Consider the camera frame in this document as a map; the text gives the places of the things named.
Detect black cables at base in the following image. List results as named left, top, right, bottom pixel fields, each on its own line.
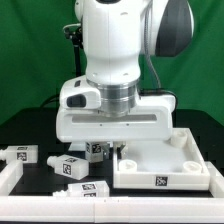
left=40, top=93, right=62, bottom=108

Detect white U-shaped fence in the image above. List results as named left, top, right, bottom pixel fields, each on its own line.
left=0, top=162, right=224, bottom=224

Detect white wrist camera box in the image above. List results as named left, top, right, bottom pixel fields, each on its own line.
left=59, top=75, right=101, bottom=110

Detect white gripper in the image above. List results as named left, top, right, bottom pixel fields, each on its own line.
left=56, top=94, right=176, bottom=159

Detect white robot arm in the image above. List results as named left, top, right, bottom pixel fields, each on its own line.
left=56, top=0, right=194, bottom=144

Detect black camera on stand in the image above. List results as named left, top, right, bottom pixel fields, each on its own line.
left=63, top=23, right=83, bottom=77

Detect white sheet with markers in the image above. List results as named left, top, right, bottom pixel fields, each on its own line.
left=69, top=142, right=86, bottom=152

